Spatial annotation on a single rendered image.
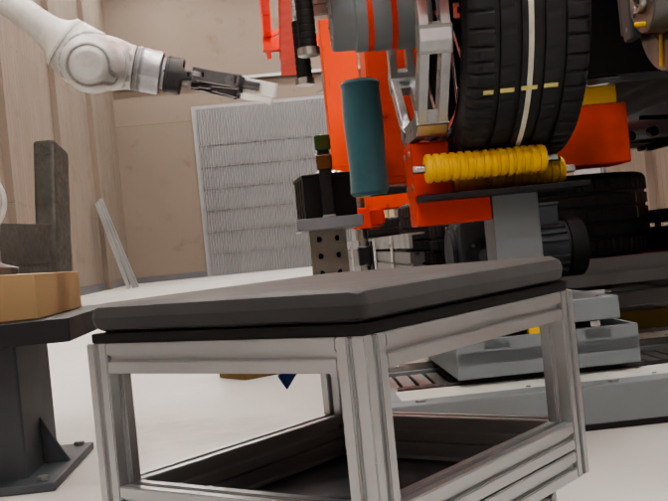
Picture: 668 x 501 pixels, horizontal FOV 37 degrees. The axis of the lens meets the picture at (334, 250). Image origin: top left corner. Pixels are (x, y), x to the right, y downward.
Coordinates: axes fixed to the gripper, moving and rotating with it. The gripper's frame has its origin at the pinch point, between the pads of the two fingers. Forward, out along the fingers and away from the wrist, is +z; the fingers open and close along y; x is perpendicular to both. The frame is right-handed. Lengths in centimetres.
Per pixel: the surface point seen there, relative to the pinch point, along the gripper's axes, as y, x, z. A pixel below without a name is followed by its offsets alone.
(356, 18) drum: -2.1, -18.3, 16.4
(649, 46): 13, -29, 86
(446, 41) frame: -23.1, -11.7, 31.4
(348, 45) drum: 2.2, -13.5, 16.1
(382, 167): 13.2, 9.2, 29.3
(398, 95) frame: 21.9, -8.9, 31.7
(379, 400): -124, 45, 9
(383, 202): 242, -3, 70
